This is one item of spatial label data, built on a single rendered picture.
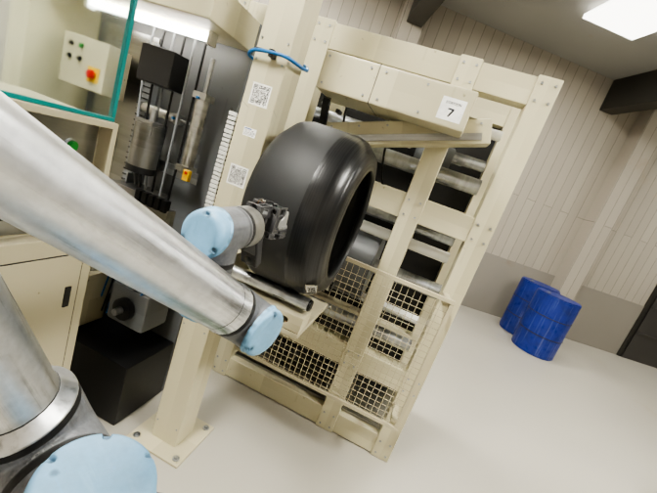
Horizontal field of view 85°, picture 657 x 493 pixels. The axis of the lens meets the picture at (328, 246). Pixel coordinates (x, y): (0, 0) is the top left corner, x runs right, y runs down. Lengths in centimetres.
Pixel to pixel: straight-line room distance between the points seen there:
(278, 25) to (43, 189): 113
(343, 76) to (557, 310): 414
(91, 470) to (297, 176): 78
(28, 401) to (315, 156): 83
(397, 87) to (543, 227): 492
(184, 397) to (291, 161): 111
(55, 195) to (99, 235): 5
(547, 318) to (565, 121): 274
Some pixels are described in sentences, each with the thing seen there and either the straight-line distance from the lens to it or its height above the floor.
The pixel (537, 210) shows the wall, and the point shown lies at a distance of 607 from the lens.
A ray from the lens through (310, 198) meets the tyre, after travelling 103.
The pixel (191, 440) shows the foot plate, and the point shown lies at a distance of 194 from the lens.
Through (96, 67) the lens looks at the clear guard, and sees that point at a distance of 129.
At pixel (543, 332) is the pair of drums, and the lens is 514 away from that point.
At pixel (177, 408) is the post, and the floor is 20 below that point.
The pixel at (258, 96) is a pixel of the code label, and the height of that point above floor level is 150.
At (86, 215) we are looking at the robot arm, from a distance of 40.
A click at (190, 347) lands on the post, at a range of 162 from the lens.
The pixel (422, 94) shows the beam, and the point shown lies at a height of 172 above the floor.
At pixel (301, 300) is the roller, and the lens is 123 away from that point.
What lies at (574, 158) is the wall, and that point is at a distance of 627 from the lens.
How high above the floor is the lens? 138
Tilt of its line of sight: 13 degrees down
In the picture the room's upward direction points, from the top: 20 degrees clockwise
